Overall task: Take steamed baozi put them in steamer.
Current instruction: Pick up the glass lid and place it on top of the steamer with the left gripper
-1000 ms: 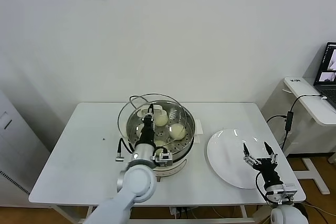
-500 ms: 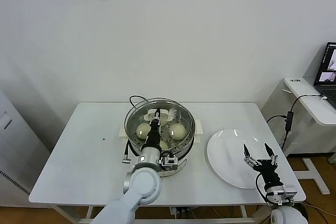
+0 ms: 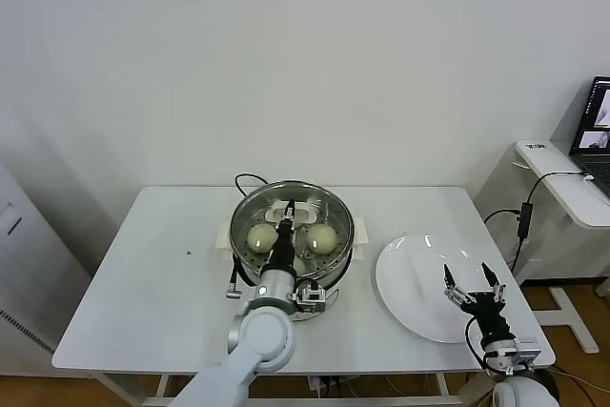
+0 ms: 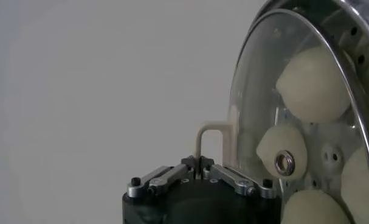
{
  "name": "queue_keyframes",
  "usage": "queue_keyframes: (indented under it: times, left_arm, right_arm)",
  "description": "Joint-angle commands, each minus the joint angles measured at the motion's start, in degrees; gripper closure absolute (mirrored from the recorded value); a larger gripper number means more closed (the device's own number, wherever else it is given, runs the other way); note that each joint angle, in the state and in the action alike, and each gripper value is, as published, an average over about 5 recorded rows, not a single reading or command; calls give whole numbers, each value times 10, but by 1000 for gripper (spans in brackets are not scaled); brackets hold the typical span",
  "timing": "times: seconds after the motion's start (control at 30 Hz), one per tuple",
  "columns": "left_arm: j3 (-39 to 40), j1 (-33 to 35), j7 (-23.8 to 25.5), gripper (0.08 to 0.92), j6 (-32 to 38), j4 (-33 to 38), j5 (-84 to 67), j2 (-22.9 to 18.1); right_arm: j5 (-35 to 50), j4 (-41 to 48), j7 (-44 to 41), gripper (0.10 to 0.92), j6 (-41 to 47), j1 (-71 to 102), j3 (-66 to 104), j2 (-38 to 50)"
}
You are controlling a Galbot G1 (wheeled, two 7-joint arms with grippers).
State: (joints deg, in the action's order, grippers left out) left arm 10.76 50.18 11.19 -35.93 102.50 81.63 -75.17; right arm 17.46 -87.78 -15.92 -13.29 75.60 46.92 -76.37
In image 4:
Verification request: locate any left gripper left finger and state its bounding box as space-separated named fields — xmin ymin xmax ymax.
xmin=126 ymin=155 xmax=200 ymax=198

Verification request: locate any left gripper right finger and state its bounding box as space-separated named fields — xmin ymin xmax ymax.
xmin=199 ymin=155 xmax=278 ymax=199

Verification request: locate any white steamed baozi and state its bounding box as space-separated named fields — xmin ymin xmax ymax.
xmin=280 ymin=189 xmax=352 ymax=224
xmin=256 ymin=123 xmax=309 ymax=181
xmin=275 ymin=45 xmax=352 ymax=124

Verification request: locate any round glass lid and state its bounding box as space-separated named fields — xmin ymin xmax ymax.
xmin=195 ymin=8 xmax=369 ymax=224

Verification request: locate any steel perforated steamer basket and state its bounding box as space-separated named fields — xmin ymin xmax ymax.
xmin=253 ymin=0 xmax=369 ymax=224

